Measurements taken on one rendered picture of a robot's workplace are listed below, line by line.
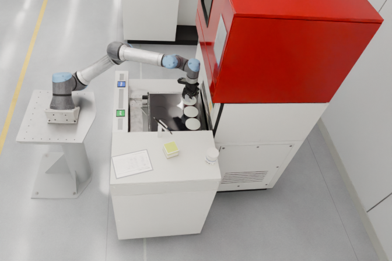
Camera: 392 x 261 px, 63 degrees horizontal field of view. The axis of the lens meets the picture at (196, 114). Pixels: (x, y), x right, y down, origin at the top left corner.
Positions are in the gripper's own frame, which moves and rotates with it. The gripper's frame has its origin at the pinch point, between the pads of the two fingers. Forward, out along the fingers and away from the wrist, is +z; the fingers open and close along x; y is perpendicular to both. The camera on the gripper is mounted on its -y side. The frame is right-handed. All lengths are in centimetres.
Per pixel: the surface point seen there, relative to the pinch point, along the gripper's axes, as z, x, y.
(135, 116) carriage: 9.2, -30.3, -17.2
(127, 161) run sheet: 0, -60, 10
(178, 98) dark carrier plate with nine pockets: 7.3, 2.3, -8.0
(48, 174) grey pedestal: 96, -81, -72
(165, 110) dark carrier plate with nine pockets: 7.3, -12.4, -6.6
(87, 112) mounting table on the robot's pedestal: 15, -48, -45
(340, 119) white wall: 63, 142, 85
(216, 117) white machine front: -12.0, -5.8, 29.5
